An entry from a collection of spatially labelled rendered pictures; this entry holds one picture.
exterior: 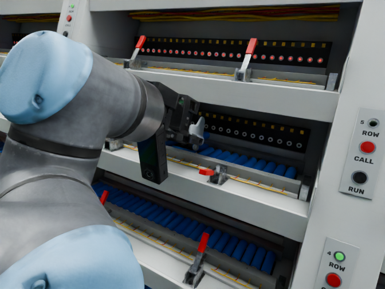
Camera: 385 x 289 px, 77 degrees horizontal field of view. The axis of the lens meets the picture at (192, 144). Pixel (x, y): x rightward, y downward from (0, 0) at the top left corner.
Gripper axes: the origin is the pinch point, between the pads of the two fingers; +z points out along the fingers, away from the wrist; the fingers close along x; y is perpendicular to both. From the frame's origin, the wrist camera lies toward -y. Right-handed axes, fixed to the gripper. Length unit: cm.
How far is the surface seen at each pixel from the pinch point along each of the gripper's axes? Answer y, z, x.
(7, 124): -8, -8, 59
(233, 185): -6.1, -5.4, -12.4
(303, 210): -6.4, -6.3, -24.4
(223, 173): -4.4, -6.5, -10.5
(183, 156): -3.6, -3.4, -0.1
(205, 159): -2.8, -3.6, -5.2
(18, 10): 28, -8, 69
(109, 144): -5.3, -6.5, 18.0
